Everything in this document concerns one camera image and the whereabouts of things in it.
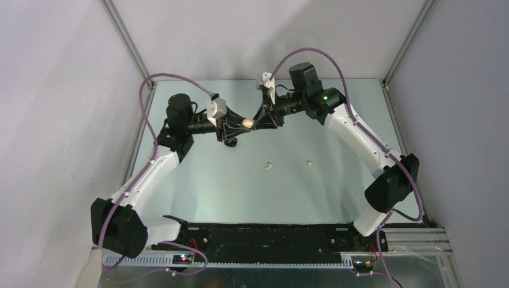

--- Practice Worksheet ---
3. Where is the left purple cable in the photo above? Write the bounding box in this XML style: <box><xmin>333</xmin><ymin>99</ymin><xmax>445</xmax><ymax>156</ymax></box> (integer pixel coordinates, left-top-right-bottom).
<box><xmin>97</xmin><ymin>73</ymin><xmax>218</xmax><ymax>277</ymax></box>

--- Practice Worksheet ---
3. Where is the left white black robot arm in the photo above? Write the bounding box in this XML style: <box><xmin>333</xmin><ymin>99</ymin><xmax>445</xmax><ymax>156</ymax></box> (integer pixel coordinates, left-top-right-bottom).
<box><xmin>91</xmin><ymin>94</ymin><xmax>256</xmax><ymax>259</ymax></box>

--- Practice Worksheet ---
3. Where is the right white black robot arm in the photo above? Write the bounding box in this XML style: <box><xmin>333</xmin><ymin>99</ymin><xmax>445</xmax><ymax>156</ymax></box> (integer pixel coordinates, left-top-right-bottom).
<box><xmin>250</xmin><ymin>62</ymin><xmax>420</xmax><ymax>251</ymax></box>

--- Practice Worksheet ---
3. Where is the controller circuit board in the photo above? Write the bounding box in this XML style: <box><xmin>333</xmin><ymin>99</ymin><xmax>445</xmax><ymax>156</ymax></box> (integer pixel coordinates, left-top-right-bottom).
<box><xmin>172</xmin><ymin>254</ymin><xmax>194</xmax><ymax>265</ymax></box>
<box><xmin>352</xmin><ymin>260</ymin><xmax>376</xmax><ymax>274</ymax></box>

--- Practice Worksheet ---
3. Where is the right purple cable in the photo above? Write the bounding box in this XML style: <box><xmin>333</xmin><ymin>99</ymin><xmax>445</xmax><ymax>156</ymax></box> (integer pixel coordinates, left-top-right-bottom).
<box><xmin>268</xmin><ymin>48</ymin><xmax>425</xmax><ymax>288</ymax></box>

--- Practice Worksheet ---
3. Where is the grey slotted cable duct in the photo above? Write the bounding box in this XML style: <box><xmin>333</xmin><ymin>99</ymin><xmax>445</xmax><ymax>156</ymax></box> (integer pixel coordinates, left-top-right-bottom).
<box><xmin>119</xmin><ymin>253</ymin><xmax>354</xmax><ymax>269</ymax></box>

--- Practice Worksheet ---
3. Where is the beige earbud charging case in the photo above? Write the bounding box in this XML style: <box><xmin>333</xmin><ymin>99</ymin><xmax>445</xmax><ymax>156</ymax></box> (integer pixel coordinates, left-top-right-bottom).
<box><xmin>241</xmin><ymin>119</ymin><xmax>255</xmax><ymax>129</ymax></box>

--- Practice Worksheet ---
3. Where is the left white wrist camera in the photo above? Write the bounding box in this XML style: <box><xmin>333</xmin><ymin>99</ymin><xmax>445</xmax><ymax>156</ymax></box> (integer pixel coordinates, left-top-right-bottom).
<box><xmin>206</xmin><ymin>94</ymin><xmax>227</xmax><ymax>127</ymax></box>

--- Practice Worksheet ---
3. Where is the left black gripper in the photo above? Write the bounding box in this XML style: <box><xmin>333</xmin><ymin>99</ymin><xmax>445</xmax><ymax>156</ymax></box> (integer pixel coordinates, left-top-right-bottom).
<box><xmin>185</xmin><ymin>106</ymin><xmax>251</xmax><ymax>142</ymax></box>

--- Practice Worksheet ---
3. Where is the left controller circuit board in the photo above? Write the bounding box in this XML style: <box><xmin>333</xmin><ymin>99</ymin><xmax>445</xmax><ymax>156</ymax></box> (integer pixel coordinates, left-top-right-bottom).
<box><xmin>172</xmin><ymin>254</ymin><xmax>194</xmax><ymax>265</ymax></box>

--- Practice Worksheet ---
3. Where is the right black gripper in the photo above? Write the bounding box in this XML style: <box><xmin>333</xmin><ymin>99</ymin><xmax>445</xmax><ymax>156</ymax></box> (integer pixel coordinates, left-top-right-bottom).
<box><xmin>251</xmin><ymin>89</ymin><xmax>306</xmax><ymax>130</ymax></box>

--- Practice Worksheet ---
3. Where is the aluminium frame rail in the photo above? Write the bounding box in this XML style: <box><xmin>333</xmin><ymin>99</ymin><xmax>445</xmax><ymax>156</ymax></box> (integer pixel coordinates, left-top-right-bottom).
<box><xmin>92</xmin><ymin>226</ymin><xmax>454</xmax><ymax>256</ymax></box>

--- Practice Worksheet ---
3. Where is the right controller circuit board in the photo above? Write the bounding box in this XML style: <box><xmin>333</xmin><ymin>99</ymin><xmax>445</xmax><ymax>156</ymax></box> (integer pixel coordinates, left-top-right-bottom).
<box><xmin>352</xmin><ymin>260</ymin><xmax>376</xmax><ymax>274</ymax></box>

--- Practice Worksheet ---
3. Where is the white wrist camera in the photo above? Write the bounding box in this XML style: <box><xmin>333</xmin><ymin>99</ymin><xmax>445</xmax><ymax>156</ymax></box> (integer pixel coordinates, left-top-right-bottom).
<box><xmin>255</xmin><ymin>72</ymin><xmax>276</xmax><ymax>104</ymax></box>
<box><xmin>206</xmin><ymin>94</ymin><xmax>227</xmax><ymax>127</ymax></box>

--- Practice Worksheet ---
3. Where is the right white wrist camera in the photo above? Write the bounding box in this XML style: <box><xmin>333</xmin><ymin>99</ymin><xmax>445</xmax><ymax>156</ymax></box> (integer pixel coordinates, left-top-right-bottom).
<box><xmin>255</xmin><ymin>72</ymin><xmax>276</xmax><ymax>104</ymax></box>

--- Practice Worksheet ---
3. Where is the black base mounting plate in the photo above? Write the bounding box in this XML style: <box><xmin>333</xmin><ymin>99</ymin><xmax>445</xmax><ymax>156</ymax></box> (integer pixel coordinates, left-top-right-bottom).
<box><xmin>175</xmin><ymin>223</ymin><xmax>388</xmax><ymax>264</ymax></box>

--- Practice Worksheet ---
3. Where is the purple cable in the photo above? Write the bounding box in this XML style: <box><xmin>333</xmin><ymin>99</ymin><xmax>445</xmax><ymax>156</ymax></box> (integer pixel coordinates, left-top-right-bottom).
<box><xmin>268</xmin><ymin>48</ymin><xmax>425</xmax><ymax>288</ymax></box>
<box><xmin>97</xmin><ymin>73</ymin><xmax>218</xmax><ymax>277</ymax></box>

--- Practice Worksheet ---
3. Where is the black earbud charging case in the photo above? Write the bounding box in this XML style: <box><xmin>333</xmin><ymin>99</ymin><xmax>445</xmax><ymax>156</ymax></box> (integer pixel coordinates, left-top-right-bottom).
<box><xmin>223</xmin><ymin>137</ymin><xmax>238</xmax><ymax>148</ymax></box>

